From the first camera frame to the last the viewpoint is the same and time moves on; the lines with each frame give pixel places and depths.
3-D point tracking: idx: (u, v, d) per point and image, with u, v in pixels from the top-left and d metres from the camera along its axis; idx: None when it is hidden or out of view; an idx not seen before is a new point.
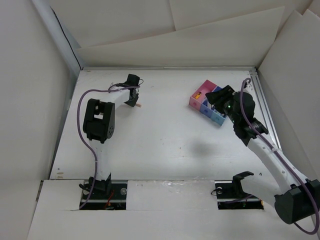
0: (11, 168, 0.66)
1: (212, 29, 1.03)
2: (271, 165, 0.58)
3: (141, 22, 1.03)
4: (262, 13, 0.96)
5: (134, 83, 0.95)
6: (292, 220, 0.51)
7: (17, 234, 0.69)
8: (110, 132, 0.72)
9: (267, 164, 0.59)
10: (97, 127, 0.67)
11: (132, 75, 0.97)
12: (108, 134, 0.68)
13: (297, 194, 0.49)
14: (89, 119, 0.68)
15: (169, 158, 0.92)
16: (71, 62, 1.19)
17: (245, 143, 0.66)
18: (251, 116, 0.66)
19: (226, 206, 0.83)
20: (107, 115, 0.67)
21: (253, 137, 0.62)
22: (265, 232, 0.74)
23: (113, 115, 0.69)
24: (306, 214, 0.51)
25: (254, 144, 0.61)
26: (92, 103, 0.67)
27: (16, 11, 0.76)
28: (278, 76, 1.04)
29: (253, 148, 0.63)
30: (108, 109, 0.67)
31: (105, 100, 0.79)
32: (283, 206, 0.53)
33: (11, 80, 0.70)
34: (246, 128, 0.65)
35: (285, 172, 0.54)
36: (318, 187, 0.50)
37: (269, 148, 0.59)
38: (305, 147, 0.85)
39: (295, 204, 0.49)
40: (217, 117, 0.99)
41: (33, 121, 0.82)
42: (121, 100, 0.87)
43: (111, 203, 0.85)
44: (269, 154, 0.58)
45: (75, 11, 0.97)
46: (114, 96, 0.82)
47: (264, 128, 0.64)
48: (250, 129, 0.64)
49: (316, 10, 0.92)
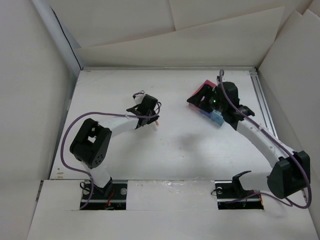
0: (11, 168, 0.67)
1: (212, 29, 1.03)
2: (259, 143, 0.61)
3: (140, 22, 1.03)
4: (262, 13, 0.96)
5: (149, 107, 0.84)
6: (284, 192, 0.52)
7: (17, 234, 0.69)
8: (98, 163, 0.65)
9: (257, 142, 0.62)
10: (85, 151, 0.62)
11: (149, 96, 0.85)
12: (93, 163, 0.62)
13: (285, 165, 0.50)
14: (79, 140, 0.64)
15: (169, 158, 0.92)
16: (71, 62, 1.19)
17: (234, 127, 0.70)
18: (237, 102, 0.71)
19: (226, 206, 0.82)
20: (99, 140, 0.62)
21: (241, 120, 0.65)
22: (265, 232, 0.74)
23: (106, 143, 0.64)
24: (296, 184, 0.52)
25: (243, 126, 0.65)
26: (89, 123, 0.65)
27: (16, 12, 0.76)
28: (278, 76, 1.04)
29: (241, 130, 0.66)
30: (103, 134, 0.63)
31: (103, 124, 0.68)
32: (275, 181, 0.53)
33: (10, 80, 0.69)
34: (234, 113, 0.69)
35: (272, 146, 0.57)
36: (305, 158, 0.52)
37: (256, 127, 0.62)
38: (305, 146, 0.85)
39: (284, 175, 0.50)
40: (217, 117, 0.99)
41: (33, 121, 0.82)
42: (125, 127, 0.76)
43: (111, 203, 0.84)
44: (256, 132, 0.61)
45: (75, 10, 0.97)
46: (117, 122, 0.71)
47: (250, 111, 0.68)
48: (238, 113, 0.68)
49: (316, 10, 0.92)
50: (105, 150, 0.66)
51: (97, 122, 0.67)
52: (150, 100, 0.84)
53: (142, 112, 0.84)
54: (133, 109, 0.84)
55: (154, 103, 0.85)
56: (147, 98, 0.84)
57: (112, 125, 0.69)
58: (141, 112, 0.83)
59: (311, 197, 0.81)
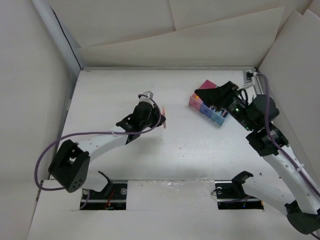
0: (11, 168, 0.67)
1: (212, 29, 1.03)
2: (292, 185, 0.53)
3: (141, 22, 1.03)
4: (262, 13, 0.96)
5: (140, 119, 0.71)
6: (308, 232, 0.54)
7: (17, 233, 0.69)
8: (75, 187, 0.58)
9: (288, 181, 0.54)
10: (61, 177, 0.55)
11: (144, 104, 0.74)
12: (69, 189, 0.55)
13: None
14: (56, 163, 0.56)
15: (169, 158, 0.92)
16: (71, 62, 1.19)
17: (258, 153, 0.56)
18: (270, 122, 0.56)
19: (226, 206, 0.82)
20: (74, 168, 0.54)
21: (275, 154, 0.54)
22: (266, 232, 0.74)
23: (84, 169, 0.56)
24: None
25: (275, 160, 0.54)
26: (68, 145, 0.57)
27: (17, 12, 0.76)
28: (278, 76, 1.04)
29: (270, 162, 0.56)
30: (79, 161, 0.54)
31: (82, 146, 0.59)
32: (301, 222, 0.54)
33: (11, 80, 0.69)
34: (263, 137, 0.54)
35: (309, 195, 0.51)
36: None
37: (294, 167, 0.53)
38: (305, 146, 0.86)
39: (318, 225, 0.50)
40: (217, 117, 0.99)
41: (33, 121, 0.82)
42: (111, 146, 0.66)
43: (111, 203, 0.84)
44: (294, 174, 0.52)
45: (75, 10, 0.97)
46: (100, 141, 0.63)
47: (284, 140, 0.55)
48: (268, 139, 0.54)
49: (316, 10, 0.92)
50: (85, 172, 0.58)
51: (77, 142, 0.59)
52: (143, 111, 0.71)
53: (134, 125, 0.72)
54: (123, 121, 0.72)
55: (147, 112, 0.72)
56: (139, 109, 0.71)
57: (93, 145, 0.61)
58: (132, 125, 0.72)
59: None
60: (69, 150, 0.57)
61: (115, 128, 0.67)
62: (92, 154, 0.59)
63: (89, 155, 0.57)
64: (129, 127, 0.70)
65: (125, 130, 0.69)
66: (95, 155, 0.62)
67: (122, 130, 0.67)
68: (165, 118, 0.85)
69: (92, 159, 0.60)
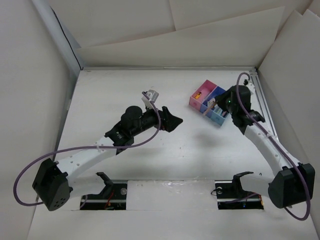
0: (11, 167, 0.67)
1: (212, 29, 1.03)
2: (266, 149, 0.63)
3: (140, 22, 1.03)
4: (262, 13, 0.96)
5: (127, 126, 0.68)
6: (283, 203, 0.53)
7: (18, 234, 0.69)
8: (56, 206, 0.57)
9: (263, 148, 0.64)
10: (42, 197, 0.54)
11: (132, 111, 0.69)
12: (51, 207, 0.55)
13: (287, 175, 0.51)
14: (37, 184, 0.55)
15: (169, 158, 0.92)
16: (71, 62, 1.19)
17: (242, 130, 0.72)
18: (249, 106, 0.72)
19: (226, 206, 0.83)
20: (52, 189, 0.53)
21: (250, 125, 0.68)
22: (265, 232, 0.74)
23: (66, 188, 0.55)
24: (295, 197, 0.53)
25: (251, 130, 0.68)
26: (48, 164, 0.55)
27: (17, 12, 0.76)
28: (278, 75, 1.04)
29: (249, 134, 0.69)
30: (56, 184, 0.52)
31: (61, 167, 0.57)
32: (276, 190, 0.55)
33: (11, 81, 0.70)
34: (244, 117, 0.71)
35: (277, 155, 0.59)
36: (310, 172, 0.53)
37: (264, 133, 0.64)
38: (304, 146, 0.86)
39: (285, 185, 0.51)
40: (217, 117, 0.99)
41: (33, 121, 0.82)
42: (97, 160, 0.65)
43: (111, 203, 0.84)
44: (265, 140, 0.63)
45: (75, 10, 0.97)
46: (82, 158, 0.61)
47: (261, 117, 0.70)
48: (247, 118, 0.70)
49: (316, 10, 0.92)
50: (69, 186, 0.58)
51: (57, 162, 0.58)
52: (129, 119, 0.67)
53: (125, 133, 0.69)
54: (114, 130, 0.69)
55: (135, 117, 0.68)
56: (126, 118, 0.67)
57: (74, 164, 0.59)
58: (123, 134, 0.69)
59: None
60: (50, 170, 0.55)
61: (102, 140, 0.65)
62: (72, 174, 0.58)
63: (67, 176, 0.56)
64: (120, 137, 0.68)
65: (114, 142, 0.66)
66: (78, 173, 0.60)
67: (109, 143, 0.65)
68: (181, 120, 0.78)
69: (72, 179, 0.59)
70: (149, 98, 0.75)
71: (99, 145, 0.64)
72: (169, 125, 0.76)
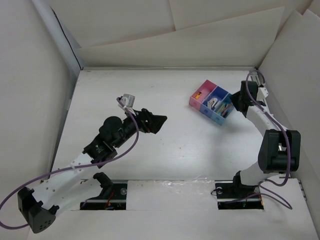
0: (11, 167, 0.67)
1: (212, 29, 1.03)
2: (260, 123, 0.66)
3: (140, 22, 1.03)
4: (262, 12, 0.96)
5: (106, 139, 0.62)
6: (266, 166, 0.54)
7: (17, 234, 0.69)
8: (43, 227, 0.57)
9: (259, 123, 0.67)
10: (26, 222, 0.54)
11: (110, 122, 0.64)
12: (37, 230, 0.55)
13: (273, 135, 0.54)
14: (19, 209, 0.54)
15: (169, 157, 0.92)
16: (71, 61, 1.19)
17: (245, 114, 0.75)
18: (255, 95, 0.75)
19: (226, 206, 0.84)
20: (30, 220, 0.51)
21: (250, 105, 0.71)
22: (266, 232, 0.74)
23: (46, 215, 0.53)
24: (280, 163, 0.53)
25: (250, 110, 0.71)
26: (23, 194, 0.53)
27: (16, 12, 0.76)
28: (278, 75, 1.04)
29: (250, 114, 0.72)
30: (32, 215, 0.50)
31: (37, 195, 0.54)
32: (263, 154, 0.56)
33: (11, 81, 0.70)
34: (247, 102, 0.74)
35: (269, 123, 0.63)
36: (296, 138, 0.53)
37: (261, 110, 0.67)
38: (303, 146, 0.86)
39: (269, 145, 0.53)
40: (217, 117, 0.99)
41: (33, 121, 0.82)
42: (76, 180, 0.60)
43: (111, 203, 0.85)
44: (260, 114, 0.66)
45: (74, 10, 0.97)
46: (57, 183, 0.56)
47: (263, 102, 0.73)
48: (250, 102, 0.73)
49: (316, 10, 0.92)
50: (52, 207, 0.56)
51: (33, 189, 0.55)
52: (108, 131, 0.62)
53: (105, 146, 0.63)
54: (92, 144, 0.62)
55: (115, 126, 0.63)
56: (103, 131, 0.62)
57: (49, 190, 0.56)
58: (103, 147, 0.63)
59: (310, 197, 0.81)
60: (27, 199, 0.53)
61: (79, 159, 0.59)
62: (49, 201, 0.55)
63: (43, 205, 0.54)
64: (99, 150, 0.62)
65: (91, 160, 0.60)
66: (57, 196, 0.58)
67: (86, 161, 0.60)
68: (166, 118, 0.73)
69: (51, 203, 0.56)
70: (125, 104, 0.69)
71: (75, 165, 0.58)
72: (153, 126, 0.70)
